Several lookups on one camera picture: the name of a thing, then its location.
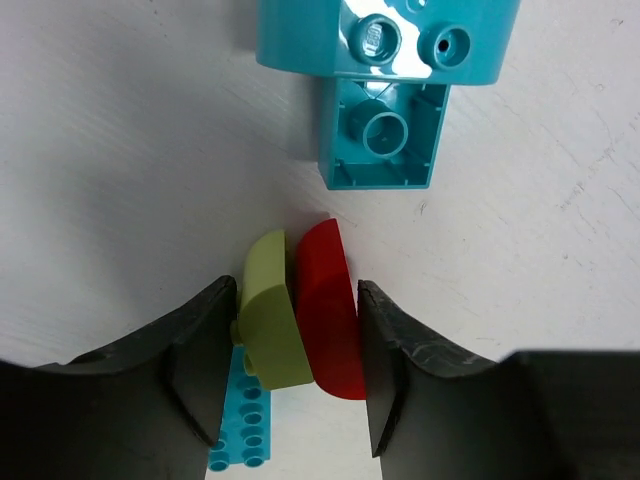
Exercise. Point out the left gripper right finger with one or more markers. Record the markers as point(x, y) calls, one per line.
point(439, 411)

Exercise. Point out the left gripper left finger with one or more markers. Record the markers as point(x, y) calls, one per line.
point(146, 406)

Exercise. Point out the pale green small lego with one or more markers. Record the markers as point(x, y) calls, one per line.
point(266, 326)

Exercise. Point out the red curved lego brick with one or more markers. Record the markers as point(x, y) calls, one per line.
point(325, 312)

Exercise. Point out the cyan 2x3 lego plate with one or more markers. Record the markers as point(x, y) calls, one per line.
point(245, 433)

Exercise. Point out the cyan square lego brick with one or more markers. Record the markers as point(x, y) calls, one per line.
point(379, 135)

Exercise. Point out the cyan arched lego brick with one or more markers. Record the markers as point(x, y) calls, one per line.
point(451, 42)

